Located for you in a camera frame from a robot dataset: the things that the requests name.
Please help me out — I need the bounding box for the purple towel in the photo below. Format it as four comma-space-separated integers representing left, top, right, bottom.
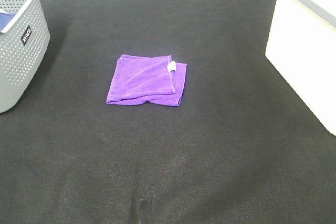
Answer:
106, 55, 187, 106

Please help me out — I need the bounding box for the black table cloth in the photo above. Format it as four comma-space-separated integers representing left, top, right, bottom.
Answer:
1, 0, 335, 223

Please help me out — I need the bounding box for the white storage box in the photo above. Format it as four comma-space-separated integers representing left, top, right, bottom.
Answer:
265, 0, 335, 134

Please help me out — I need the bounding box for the grey perforated laundry basket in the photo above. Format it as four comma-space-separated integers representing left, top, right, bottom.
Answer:
1, 0, 50, 113

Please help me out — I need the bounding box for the blue cloth in basket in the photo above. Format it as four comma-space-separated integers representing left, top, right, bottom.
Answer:
0, 9, 15, 30

